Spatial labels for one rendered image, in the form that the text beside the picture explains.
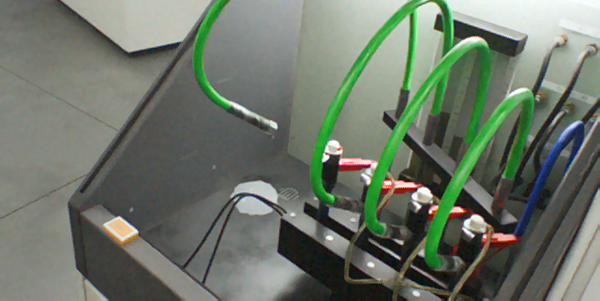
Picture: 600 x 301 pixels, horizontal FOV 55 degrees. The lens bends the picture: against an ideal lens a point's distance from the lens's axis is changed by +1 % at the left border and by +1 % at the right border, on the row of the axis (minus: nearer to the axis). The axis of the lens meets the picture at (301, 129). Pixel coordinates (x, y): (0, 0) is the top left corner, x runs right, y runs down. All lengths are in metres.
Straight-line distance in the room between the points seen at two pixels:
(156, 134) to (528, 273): 0.65
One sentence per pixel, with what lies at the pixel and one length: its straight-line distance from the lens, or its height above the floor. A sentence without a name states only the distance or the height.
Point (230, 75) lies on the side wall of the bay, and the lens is 1.12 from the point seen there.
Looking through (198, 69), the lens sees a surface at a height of 1.24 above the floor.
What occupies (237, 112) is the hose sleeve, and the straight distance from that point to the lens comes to 0.87.
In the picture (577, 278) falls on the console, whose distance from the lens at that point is 0.79.
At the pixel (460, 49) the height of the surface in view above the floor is 1.35.
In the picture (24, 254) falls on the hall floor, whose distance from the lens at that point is 2.41.
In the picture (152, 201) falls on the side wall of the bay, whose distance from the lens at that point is 1.13.
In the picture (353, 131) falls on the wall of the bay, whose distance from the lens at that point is 1.23.
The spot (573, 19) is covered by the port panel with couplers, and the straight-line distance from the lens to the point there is 0.96.
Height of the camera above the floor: 1.60
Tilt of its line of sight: 31 degrees down
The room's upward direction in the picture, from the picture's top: 7 degrees clockwise
